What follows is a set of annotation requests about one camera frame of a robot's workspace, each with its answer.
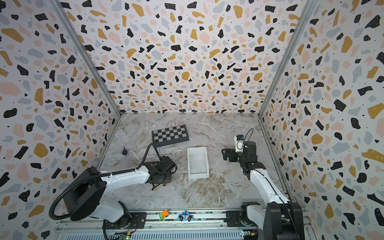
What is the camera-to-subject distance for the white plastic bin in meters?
0.87

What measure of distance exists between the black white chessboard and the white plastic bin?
14cm

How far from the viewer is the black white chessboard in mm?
1026

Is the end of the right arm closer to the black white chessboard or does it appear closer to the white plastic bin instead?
the white plastic bin

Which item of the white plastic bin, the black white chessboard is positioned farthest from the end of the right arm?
the black white chessboard
